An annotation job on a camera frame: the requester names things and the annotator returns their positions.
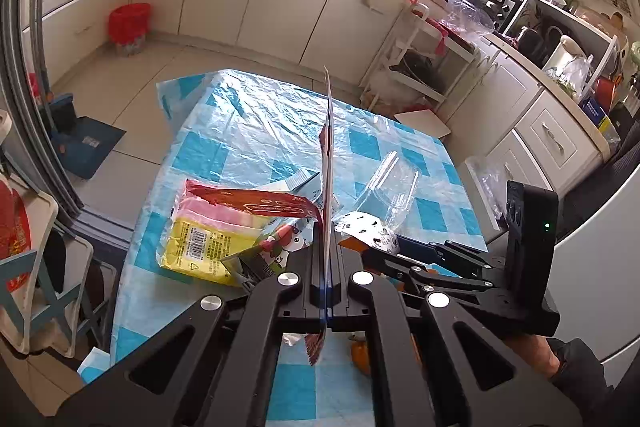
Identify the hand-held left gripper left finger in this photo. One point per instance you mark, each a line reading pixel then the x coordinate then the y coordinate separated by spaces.
pixel 315 267

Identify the small cartoon snack packet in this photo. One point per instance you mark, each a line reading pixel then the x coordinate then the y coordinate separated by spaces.
pixel 280 247

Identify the red pot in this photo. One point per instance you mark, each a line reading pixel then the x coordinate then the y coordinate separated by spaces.
pixel 607 94

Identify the red waste bin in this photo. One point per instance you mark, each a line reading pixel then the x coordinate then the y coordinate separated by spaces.
pixel 129 24

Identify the white storage rack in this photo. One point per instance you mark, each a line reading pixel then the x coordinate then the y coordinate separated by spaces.
pixel 400 44

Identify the white appliance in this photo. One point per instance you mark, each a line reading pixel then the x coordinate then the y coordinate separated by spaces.
pixel 600 267

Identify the person's right forearm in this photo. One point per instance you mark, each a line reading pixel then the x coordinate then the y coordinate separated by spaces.
pixel 585 372

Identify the black frying pan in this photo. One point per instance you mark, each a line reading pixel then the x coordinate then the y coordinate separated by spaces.
pixel 420 67

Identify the black white print wrapper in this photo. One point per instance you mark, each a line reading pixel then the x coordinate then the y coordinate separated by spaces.
pixel 367 227

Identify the red printed bag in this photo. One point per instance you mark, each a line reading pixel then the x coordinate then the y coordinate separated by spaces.
pixel 12 232

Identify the blue box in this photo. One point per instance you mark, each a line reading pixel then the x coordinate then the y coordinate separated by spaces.
pixel 595 109

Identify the white kettle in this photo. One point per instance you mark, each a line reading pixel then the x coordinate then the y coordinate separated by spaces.
pixel 562 54

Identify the white stool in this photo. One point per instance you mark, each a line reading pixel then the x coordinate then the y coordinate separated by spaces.
pixel 425 122

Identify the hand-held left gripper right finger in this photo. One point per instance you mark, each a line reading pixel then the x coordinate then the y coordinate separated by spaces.
pixel 342 272

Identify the blue checked plastic tablecloth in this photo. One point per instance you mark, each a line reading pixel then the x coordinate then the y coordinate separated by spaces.
pixel 260 122

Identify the white hanging bag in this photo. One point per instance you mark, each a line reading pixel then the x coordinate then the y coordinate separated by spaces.
pixel 380 2

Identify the red gold foil wrapper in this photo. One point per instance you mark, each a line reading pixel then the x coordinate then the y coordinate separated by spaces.
pixel 270 205

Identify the white blue chair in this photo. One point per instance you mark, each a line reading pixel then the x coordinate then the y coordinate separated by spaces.
pixel 45 217

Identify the yellow pink packet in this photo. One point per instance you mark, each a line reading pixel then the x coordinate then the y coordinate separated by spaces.
pixel 200 247

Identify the person's right hand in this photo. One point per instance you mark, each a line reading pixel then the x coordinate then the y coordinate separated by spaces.
pixel 537 354

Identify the clear plastic bag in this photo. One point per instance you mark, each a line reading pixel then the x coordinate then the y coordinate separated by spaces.
pixel 467 14
pixel 487 179

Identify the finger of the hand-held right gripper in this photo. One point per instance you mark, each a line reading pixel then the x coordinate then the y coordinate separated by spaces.
pixel 430 279
pixel 415 247

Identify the red white snack wrapper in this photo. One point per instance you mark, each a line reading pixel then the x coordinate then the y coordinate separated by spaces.
pixel 327 167

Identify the white torn wrapper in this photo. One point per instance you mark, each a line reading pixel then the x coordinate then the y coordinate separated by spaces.
pixel 295 184

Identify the orange peel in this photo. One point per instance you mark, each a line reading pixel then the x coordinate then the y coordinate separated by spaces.
pixel 360 359

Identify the blue dustpan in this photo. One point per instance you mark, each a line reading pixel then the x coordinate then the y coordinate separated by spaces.
pixel 85 142

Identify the clear plastic container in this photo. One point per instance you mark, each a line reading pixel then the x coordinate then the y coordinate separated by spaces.
pixel 387 187

